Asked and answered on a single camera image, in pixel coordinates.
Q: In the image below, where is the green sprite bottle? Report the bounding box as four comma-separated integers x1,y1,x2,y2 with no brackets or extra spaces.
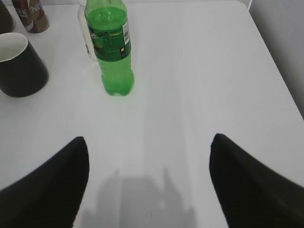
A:
85,0,135,96

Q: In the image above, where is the brown coffee bottle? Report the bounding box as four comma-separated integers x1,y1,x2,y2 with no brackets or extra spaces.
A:
12,0,49,33

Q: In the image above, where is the black mug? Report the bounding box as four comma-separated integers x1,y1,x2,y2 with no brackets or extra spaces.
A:
0,32,49,97

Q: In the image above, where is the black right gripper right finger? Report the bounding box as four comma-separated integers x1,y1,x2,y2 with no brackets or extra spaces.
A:
209,133,304,228

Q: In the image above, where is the cola bottle yellow cap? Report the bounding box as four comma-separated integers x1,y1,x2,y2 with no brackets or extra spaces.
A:
0,1,14,34

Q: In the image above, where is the white milk bottle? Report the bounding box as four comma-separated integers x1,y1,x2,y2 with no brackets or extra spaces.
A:
77,0,97,62

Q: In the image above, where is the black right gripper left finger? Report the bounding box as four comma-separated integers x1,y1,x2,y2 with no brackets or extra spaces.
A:
0,136,89,228

